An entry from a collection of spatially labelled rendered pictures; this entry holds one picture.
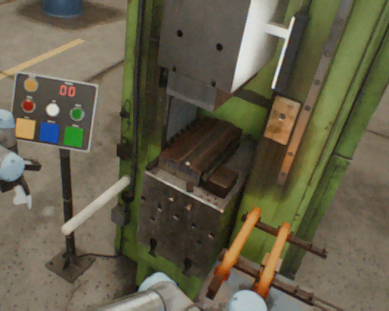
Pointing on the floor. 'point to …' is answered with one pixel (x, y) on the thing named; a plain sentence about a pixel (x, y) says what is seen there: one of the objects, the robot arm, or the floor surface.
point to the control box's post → (67, 195)
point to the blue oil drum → (63, 8)
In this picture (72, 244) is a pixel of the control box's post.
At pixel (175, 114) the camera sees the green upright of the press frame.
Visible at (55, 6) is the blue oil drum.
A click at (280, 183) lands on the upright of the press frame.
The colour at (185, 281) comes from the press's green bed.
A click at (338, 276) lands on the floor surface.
